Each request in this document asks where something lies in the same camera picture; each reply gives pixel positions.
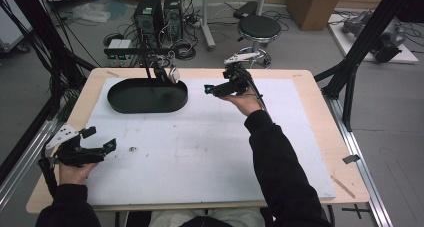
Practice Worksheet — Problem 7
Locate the aluminium rail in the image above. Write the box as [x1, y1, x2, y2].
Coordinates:
[0, 118, 59, 206]
[323, 92, 395, 227]

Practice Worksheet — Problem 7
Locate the person's right hand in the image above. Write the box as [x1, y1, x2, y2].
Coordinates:
[219, 92, 265, 118]

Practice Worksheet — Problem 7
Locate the person's left hand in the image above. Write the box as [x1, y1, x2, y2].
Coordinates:
[58, 160, 101, 187]

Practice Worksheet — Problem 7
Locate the white foam mat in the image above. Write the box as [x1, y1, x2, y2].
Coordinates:
[84, 77, 337, 206]

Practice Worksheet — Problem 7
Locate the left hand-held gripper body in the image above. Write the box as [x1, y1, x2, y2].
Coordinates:
[44, 123, 108, 168]

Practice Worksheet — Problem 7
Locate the white stand pole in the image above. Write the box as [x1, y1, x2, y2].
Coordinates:
[199, 0, 217, 52]

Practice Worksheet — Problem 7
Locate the black round stool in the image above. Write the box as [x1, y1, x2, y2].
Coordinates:
[237, 14, 283, 69]

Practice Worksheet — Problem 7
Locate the black metal frame strut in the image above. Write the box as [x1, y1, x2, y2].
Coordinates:
[0, 0, 98, 185]
[314, 0, 424, 132]

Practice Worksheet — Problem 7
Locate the black tray with hanger stand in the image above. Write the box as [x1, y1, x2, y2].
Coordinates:
[104, 47, 189, 115]

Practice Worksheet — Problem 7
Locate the white board with grey device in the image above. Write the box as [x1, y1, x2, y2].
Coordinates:
[327, 9, 420, 65]

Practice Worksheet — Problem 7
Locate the small black computer tower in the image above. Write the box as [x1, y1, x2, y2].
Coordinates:
[163, 0, 185, 41]

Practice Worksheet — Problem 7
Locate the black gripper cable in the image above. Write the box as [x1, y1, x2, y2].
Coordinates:
[244, 68, 272, 121]
[37, 156, 59, 200]

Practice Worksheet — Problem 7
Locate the black key fob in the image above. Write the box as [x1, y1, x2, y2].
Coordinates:
[154, 60, 170, 85]

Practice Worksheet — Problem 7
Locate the white strap silver key fob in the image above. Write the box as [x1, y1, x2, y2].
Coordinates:
[166, 51, 181, 85]

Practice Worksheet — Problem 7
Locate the clear plastic bag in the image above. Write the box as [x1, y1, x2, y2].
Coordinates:
[70, 1, 112, 24]

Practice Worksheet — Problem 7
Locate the large black computer tower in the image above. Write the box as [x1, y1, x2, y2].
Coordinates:
[133, 0, 165, 49]

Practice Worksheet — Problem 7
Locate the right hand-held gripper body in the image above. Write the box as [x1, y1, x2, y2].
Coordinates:
[212, 51, 262, 98]

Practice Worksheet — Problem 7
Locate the white power supply box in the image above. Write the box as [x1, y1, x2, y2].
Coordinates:
[105, 38, 133, 68]

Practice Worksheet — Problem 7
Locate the brown cardboard box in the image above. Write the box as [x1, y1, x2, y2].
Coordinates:
[286, 0, 345, 32]

